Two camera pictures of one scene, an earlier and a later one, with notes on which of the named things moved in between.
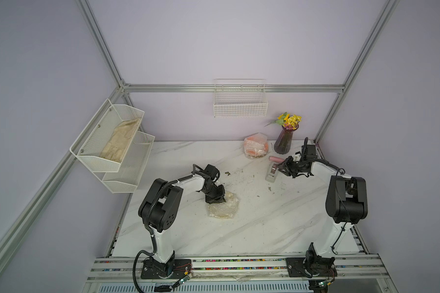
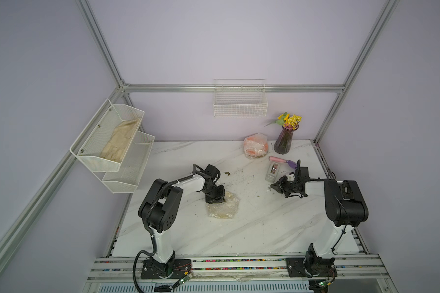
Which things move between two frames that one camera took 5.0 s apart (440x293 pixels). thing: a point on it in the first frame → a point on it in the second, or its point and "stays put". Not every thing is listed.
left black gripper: x=219 y=197 stays put
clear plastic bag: x=227 y=209 stays put
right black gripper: x=282 y=168 → x=276 y=186
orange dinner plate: x=255 y=146 stays put
